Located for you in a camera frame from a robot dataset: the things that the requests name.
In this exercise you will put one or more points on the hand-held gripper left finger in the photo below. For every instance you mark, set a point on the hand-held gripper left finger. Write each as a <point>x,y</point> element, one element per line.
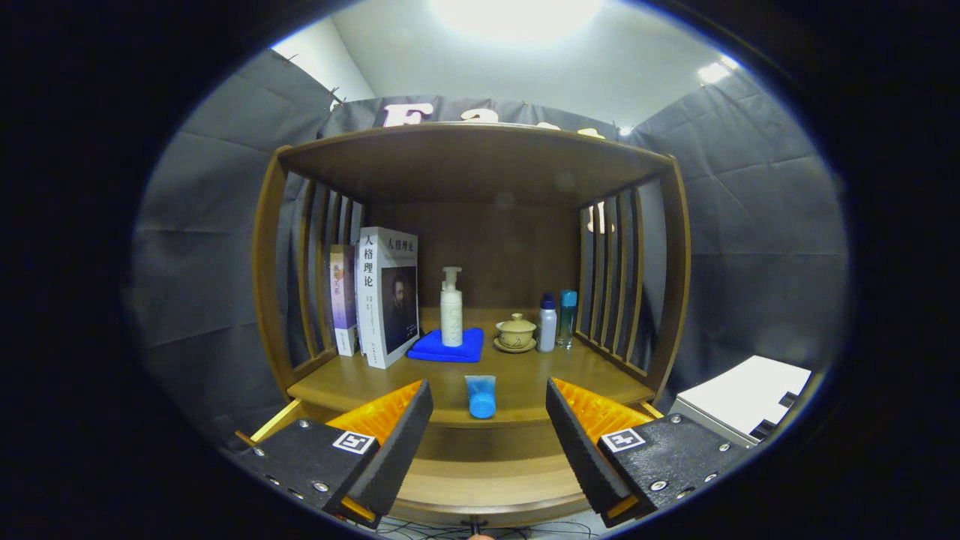
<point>397,450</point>

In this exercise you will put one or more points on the brown wooden cabinet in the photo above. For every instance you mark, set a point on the brown wooden cabinet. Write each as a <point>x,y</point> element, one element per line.
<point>480,161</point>

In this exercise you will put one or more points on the small ceiling light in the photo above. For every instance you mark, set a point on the small ceiling light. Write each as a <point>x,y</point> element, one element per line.
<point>712,72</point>

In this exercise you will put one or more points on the blue folded cloth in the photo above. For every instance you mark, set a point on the blue folded cloth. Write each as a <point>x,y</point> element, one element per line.
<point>435,349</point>

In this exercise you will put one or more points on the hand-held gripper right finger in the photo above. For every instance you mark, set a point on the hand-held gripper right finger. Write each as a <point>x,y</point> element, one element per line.
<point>581,450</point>

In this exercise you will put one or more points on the white pump bottle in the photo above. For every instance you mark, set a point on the white pump bottle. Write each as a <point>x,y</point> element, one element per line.
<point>451,315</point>

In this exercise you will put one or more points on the blue cosmetic tube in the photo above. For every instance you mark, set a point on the blue cosmetic tube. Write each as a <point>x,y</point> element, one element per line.
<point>481,401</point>

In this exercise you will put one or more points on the white box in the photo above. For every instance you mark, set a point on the white box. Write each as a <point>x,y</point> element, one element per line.
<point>742,390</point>

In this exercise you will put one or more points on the teal clear bottle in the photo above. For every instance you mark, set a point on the teal clear bottle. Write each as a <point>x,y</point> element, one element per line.
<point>567,319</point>

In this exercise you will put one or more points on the white bottle with blue cap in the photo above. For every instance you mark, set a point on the white bottle with blue cap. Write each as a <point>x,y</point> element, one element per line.
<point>547,326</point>

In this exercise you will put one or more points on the white book with portrait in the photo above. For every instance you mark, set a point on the white book with portrait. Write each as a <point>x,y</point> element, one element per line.
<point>386,322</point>

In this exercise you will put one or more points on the wooden countertop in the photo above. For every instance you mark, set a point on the wooden countertop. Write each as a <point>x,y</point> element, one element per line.
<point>517,382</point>

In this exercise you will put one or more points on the yellow ceramic saucer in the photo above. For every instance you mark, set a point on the yellow ceramic saucer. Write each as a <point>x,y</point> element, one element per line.
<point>516,349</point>

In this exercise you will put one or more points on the purple book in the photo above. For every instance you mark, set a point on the purple book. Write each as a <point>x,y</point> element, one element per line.
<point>343,300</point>

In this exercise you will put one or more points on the yellow lidded ceramic teacup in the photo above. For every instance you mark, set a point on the yellow lidded ceramic teacup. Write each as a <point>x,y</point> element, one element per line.
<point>517,332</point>

